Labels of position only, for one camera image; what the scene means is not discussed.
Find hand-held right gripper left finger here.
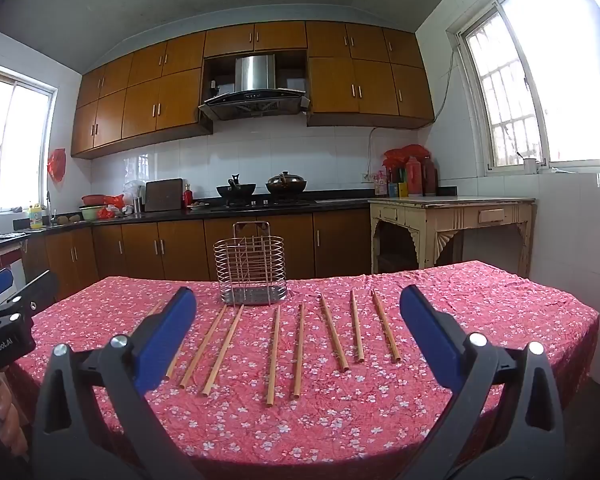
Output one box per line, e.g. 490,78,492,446
32,286,203,480

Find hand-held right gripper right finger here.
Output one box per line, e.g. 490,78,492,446
399,285,566,480

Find wooden chopstick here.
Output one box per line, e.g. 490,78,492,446
265,305,282,406
179,304,229,390
201,305,245,396
349,290,365,363
370,289,402,364
146,301,183,380
291,303,306,401
319,293,350,372

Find metal wire chopstick holder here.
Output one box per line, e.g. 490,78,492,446
213,221,287,307

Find person's left hand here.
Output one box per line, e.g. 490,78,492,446
0,371,31,463

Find wooden base cabinets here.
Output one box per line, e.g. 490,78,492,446
22,209,372,301

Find black kitchen countertop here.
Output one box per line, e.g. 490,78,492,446
0,190,373,251

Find cream wooden side table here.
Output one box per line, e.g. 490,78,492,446
369,196,537,277

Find white plastic bag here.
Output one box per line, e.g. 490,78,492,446
122,179,146,206

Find dark wooden cutting board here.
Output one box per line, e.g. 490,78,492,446
144,178,184,212

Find red floral tablecloth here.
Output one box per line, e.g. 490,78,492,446
5,260,600,466

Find dark red thermos flask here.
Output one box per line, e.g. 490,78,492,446
422,156,439,196

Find black wok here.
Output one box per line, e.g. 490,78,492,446
216,174,257,198

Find gas stove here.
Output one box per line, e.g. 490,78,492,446
215,199,313,209

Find dark pot with lid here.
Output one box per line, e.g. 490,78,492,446
265,171,308,195

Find large barred window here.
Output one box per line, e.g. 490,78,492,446
447,0,600,176

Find steel range hood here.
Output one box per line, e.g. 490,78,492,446
198,54,312,121

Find red bag on wall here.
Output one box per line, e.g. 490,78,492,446
48,148,67,182

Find white wall cable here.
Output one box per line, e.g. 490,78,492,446
366,126,381,181

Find wooden wall cabinets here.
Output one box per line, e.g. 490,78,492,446
71,21,435,159

